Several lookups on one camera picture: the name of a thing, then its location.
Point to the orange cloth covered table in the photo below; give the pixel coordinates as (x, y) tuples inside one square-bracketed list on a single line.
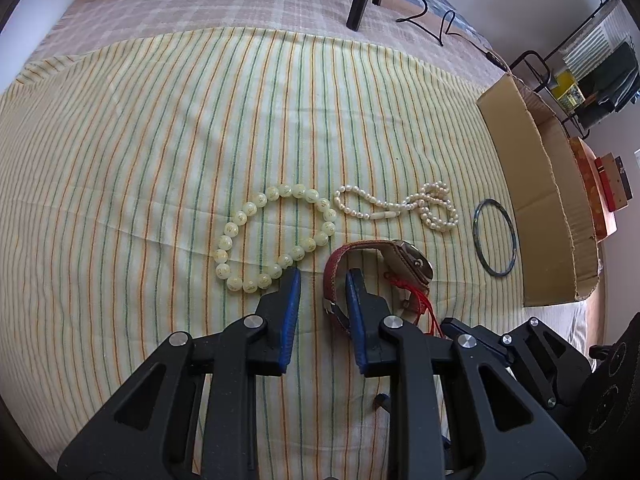
[(585, 180)]

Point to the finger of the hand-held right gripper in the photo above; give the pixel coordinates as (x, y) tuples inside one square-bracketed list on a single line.
[(480, 332), (550, 355)]

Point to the black clothes rack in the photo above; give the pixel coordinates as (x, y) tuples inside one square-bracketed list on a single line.
[(530, 53)]

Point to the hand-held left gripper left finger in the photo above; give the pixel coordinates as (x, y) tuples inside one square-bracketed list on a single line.
[(290, 310)]

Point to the shallow cardboard box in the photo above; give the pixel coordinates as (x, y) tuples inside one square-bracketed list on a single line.
[(530, 185)]

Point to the red flat box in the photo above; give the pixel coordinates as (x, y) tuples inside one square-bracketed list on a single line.
[(605, 185)]

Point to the yellow striped blanket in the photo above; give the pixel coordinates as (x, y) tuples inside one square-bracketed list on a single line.
[(150, 160)]

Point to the pink checkered blanket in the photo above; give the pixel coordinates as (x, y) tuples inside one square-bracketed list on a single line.
[(225, 10)]

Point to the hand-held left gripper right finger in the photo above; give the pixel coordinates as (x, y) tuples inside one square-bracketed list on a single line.
[(356, 320)]

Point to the dark hanging clothes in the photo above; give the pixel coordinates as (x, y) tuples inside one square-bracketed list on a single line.
[(610, 80)]

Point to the striped hanging towel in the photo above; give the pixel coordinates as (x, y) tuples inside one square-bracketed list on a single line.
[(595, 35)]

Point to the dark thin bangle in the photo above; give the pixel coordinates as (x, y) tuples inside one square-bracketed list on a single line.
[(474, 227)]

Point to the stacked gift boxes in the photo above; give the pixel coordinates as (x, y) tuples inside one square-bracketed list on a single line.
[(620, 175)]

